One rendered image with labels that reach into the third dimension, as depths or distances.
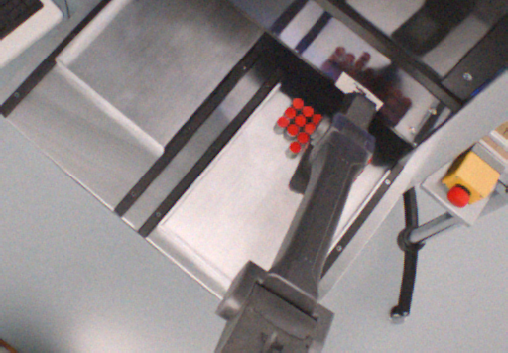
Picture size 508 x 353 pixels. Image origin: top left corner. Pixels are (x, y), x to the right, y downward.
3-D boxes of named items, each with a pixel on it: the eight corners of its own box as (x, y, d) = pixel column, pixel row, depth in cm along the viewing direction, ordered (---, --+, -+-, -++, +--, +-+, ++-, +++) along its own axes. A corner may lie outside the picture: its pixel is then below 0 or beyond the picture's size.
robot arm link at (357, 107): (316, 130, 100) (366, 164, 99) (354, 66, 103) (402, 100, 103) (295, 151, 111) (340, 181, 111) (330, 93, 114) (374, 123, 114)
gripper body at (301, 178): (345, 153, 119) (357, 139, 112) (322, 207, 116) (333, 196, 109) (311, 136, 120) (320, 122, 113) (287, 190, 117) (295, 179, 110)
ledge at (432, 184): (454, 133, 138) (457, 131, 136) (502, 174, 136) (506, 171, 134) (418, 186, 134) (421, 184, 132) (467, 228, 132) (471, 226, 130)
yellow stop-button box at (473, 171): (459, 152, 126) (475, 141, 119) (489, 176, 125) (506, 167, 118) (439, 183, 124) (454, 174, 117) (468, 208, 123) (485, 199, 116)
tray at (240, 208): (276, 89, 136) (279, 82, 133) (384, 176, 132) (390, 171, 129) (158, 228, 127) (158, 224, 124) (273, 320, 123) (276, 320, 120)
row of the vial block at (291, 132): (278, 121, 134) (282, 113, 130) (353, 181, 131) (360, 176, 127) (270, 130, 133) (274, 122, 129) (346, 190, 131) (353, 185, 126)
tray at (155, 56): (174, -54, 144) (174, -62, 141) (277, 22, 140) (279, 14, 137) (57, 65, 135) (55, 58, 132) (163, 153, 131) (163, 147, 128)
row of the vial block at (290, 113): (285, 112, 135) (289, 104, 130) (360, 173, 132) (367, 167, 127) (278, 121, 134) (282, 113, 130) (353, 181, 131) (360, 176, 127)
